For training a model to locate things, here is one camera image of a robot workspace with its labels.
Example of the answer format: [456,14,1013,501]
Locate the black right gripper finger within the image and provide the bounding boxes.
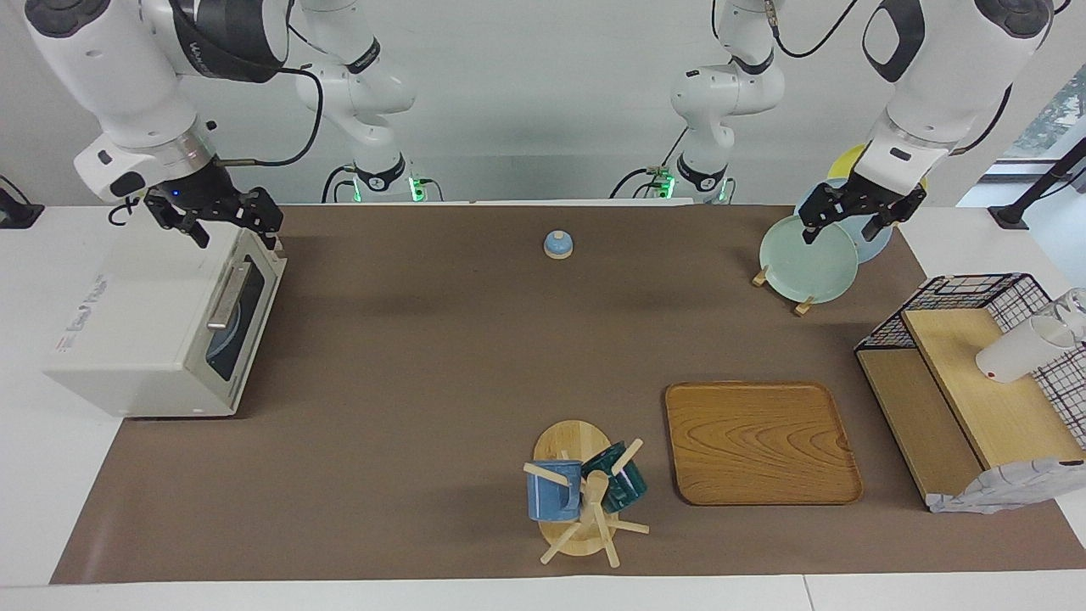
[242,187,285,251]
[143,193,211,249]

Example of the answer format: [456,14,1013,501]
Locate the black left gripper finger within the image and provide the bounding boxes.
[863,188,927,243]
[800,187,848,247]

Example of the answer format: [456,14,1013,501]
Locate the white toaster oven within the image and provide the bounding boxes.
[44,221,288,418]

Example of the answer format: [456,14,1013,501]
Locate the light blue plate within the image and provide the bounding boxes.
[208,293,257,379]

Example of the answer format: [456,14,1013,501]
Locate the grey blue upright plate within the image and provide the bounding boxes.
[795,178,893,264]

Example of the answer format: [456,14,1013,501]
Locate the yellow plate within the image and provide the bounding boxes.
[827,143,927,198]

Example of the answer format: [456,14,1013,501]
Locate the pale green plate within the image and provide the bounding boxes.
[759,215,859,305]

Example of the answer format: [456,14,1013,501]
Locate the wooden plate rack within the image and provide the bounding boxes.
[752,265,815,317]

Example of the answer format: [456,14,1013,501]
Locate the black clamp stand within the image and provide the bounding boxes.
[988,136,1086,230]

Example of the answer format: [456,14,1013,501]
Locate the black desk device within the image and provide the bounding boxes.
[0,176,45,230]

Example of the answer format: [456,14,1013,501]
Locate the white plastic cup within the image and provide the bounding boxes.
[975,316,1078,384]

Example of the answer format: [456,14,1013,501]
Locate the clear glass cup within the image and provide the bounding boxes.
[1052,288,1086,328]

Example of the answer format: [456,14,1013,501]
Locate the wooden step shelf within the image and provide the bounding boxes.
[855,307,1086,510]

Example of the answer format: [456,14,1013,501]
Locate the brown table mat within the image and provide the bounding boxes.
[49,204,1086,585]

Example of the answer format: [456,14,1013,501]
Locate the square wooden tray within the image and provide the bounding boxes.
[663,381,865,507]

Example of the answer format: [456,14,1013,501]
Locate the white patterned cloth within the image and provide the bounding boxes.
[926,457,1086,515]

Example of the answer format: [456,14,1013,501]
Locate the dark green mug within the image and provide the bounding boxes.
[581,441,648,513]

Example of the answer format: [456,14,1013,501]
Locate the wooden mug tree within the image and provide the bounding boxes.
[523,419,651,568]

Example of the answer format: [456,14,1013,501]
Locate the blue ceramic mug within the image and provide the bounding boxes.
[526,460,585,522]

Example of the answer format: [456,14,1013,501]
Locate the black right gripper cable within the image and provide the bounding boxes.
[215,68,323,167]

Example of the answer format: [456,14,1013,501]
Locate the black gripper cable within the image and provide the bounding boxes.
[215,68,323,167]
[949,81,1015,158]

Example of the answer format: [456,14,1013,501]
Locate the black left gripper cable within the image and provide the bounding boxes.
[949,81,1015,158]

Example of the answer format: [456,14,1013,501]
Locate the black wire basket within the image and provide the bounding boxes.
[854,272,1086,451]

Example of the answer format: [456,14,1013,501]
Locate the window with dark frame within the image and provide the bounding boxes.
[1001,64,1086,162]

